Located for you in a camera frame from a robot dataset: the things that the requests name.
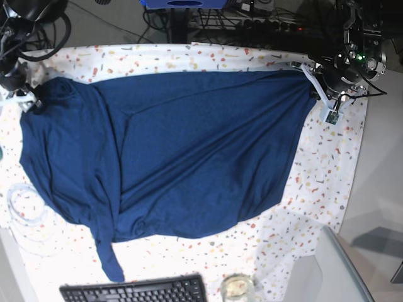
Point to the dark blue t-shirt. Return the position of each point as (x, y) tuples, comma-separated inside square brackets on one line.
[(187, 154)]

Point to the clear glass jar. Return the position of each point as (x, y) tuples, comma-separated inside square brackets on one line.
[(237, 288)]

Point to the black computer keyboard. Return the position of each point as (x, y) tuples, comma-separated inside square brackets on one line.
[(184, 288)]

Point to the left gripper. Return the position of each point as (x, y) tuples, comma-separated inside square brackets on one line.
[(334, 81)]

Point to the black wire rack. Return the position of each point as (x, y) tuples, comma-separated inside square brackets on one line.
[(234, 19)]

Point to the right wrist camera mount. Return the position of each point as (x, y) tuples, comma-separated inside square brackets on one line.
[(27, 99)]

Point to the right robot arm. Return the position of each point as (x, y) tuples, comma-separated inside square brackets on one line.
[(21, 20)]

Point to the blue box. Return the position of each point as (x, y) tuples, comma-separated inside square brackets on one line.
[(183, 4)]

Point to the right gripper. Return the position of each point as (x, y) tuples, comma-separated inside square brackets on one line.
[(14, 80)]

